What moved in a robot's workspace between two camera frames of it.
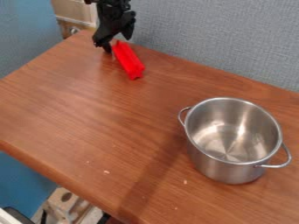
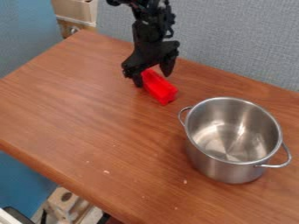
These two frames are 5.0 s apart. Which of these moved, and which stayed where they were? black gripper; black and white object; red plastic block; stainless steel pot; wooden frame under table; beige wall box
Moved: red plastic block; black gripper
Stayed: wooden frame under table; stainless steel pot; beige wall box; black and white object
